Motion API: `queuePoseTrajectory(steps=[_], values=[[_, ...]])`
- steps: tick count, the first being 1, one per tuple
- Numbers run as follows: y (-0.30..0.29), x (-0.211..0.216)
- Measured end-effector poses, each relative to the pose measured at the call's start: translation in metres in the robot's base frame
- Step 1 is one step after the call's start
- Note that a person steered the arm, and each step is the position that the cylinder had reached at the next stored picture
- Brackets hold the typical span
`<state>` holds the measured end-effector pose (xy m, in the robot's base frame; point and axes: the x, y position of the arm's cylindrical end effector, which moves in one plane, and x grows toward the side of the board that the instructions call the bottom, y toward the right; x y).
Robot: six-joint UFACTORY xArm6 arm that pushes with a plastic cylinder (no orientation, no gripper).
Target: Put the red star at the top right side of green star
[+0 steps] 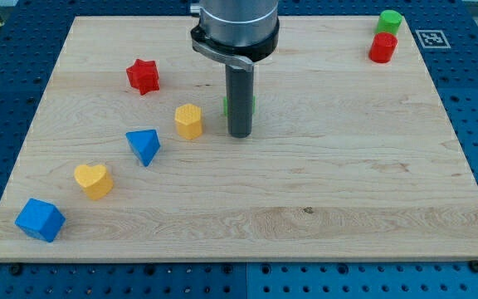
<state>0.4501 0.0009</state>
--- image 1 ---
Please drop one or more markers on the black clamp ring mount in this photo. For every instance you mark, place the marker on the black clamp ring mount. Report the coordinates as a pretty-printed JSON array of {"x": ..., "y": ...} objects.
[{"x": 240, "y": 57}]

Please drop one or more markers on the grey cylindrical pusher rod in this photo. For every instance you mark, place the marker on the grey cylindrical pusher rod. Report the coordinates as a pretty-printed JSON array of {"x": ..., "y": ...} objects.
[{"x": 239, "y": 101}]

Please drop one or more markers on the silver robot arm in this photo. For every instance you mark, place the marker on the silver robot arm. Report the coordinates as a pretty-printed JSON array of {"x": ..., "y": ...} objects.
[{"x": 238, "y": 34}]

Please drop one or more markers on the green star block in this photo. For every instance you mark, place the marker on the green star block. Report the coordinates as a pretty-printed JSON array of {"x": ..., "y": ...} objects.
[{"x": 225, "y": 105}]

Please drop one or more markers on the red star block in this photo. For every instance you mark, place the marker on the red star block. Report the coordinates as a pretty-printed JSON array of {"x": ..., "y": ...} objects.
[{"x": 143, "y": 76}]

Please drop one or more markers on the yellow hexagon block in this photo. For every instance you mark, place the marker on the yellow hexagon block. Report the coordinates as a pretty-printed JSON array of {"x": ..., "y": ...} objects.
[{"x": 188, "y": 120}]

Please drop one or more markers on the blue triangle block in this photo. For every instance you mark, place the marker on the blue triangle block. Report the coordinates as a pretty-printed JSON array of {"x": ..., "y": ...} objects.
[{"x": 145, "y": 145}]

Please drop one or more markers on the wooden board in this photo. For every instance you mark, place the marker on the wooden board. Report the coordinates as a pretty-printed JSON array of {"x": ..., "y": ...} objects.
[{"x": 348, "y": 160}]

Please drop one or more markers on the red cylinder block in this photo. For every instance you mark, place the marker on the red cylinder block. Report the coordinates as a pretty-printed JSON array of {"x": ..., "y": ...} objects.
[{"x": 383, "y": 47}]

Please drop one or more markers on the green cylinder block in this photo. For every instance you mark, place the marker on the green cylinder block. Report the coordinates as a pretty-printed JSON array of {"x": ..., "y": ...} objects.
[{"x": 389, "y": 21}]

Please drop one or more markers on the yellow heart block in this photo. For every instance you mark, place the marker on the yellow heart block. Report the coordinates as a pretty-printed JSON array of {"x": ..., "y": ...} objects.
[{"x": 95, "y": 181}]

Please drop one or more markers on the white fiducial marker tag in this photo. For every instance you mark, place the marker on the white fiducial marker tag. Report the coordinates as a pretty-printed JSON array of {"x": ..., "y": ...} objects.
[{"x": 432, "y": 39}]

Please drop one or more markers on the blue cube block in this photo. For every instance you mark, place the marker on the blue cube block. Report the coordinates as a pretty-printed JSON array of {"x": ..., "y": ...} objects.
[{"x": 40, "y": 220}]

